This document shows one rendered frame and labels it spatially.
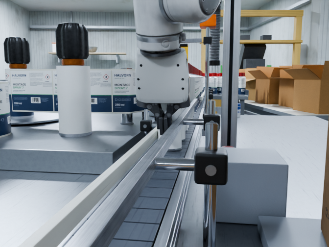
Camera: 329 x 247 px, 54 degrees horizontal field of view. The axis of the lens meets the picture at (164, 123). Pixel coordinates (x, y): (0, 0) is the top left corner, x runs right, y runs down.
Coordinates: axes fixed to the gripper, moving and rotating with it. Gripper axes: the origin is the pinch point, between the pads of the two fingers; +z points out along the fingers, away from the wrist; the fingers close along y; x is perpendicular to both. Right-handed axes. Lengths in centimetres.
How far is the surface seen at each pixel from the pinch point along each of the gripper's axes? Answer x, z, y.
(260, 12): -518, 63, -86
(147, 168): 36.3, -15.0, -4.3
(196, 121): 5.0, -3.1, -6.8
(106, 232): 46.3, -18.1, -4.3
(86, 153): 2.5, 6.4, 16.9
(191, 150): -2.2, 7.7, -5.2
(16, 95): -39, 11, 58
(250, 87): -301, 111, -53
